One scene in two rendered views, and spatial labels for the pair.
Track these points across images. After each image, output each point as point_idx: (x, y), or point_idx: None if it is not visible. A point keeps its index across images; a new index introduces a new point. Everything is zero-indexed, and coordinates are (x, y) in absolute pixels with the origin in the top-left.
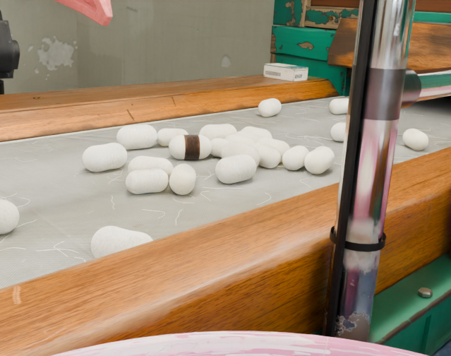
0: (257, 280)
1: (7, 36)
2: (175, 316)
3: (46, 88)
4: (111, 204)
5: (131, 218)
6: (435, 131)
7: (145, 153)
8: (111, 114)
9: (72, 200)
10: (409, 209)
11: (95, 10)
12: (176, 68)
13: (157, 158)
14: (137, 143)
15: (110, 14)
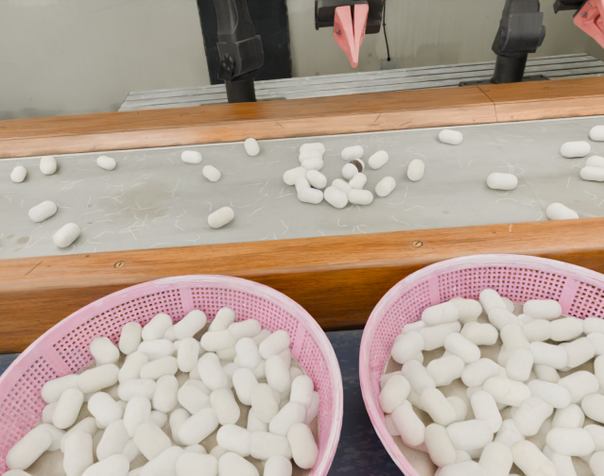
0: None
1: (539, 25)
2: (569, 255)
3: (564, 14)
4: (567, 183)
5: (575, 195)
6: None
7: None
8: (595, 107)
9: (546, 176)
10: None
11: None
12: None
13: None
14: (603, 138)
15: None
